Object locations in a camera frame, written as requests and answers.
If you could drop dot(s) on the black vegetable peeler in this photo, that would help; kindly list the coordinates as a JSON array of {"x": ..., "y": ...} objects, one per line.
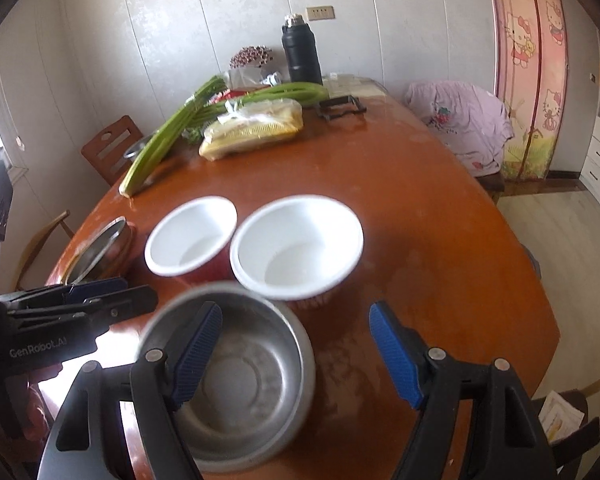
[{"x": 330, "y": 110}]

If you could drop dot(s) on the red paper bowl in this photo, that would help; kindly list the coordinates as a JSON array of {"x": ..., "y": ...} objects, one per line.
[
  {"x": 290, "y": 250},
  {"x": 195, "y": 240}
]

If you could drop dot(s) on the bundle of green stalks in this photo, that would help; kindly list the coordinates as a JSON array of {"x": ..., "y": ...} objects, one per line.
[{"x": 290, "y": 91}]

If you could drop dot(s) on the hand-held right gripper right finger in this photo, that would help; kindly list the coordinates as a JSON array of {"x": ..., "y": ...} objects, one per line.
[{"x": 395, "y": 355}]

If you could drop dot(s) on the large steel basin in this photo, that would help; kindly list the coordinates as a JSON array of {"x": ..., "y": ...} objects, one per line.
[{"x": 250, "y": 390}]

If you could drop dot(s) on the small steel bowl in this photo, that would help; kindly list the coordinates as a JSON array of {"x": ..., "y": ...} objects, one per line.
[{"x": 135, "y": 151}]

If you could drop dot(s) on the red snack packet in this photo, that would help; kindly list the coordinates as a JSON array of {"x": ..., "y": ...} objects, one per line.
[{"x": 230, "y": 93}]

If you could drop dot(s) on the clear plastic container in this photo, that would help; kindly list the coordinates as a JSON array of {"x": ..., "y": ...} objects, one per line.
[{"x": 355, "y": 85}]

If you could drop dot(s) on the celery bunch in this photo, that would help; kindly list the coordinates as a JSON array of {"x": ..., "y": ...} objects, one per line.
[{"x": 155, "y": 150}]

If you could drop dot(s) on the white paper sheet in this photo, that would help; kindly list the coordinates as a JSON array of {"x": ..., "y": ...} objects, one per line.
[{"x": 557, "y": 417}]

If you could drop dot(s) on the round steel pan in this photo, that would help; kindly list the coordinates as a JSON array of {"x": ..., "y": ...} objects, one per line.
[{"x": 97, "y": 255}]

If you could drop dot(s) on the wooden slat-back chair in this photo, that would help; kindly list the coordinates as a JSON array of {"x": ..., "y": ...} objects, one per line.
[{"x": 110, "y": 147}]

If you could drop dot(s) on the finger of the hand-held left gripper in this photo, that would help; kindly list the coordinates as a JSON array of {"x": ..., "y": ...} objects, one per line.
[
  {"x": 90, "y": 290},
  {"x": 125, "y": 305}
]

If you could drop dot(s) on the dark chair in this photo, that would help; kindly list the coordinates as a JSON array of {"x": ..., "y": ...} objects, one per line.
[{"x": 587, "y": 430}]

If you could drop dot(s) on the beige wall socket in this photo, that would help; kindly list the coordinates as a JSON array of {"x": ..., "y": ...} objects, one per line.
[{"x": 320, "y": 12}]

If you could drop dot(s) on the black thermos flask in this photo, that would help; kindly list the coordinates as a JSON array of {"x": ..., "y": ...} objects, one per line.
[{"x": 302, "y": 55}]

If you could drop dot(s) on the pink cloth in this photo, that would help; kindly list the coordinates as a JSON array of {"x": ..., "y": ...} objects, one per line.
[{"x": 455, "y": 115}]

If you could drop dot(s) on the flower bouquet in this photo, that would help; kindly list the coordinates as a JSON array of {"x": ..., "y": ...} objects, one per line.
[{"x": 250, "y": 55}]

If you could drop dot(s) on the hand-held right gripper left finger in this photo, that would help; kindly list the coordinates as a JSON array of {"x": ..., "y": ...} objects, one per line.
[{"x": 195, "y": 355}]

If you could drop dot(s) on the yellow noodles in plastic bag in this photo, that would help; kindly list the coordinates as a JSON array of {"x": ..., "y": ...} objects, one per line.
[{"x": 250, "y": 132}]

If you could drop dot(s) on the broccoli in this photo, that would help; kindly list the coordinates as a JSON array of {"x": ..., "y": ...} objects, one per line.
[{"x": 192, "y": 135}]

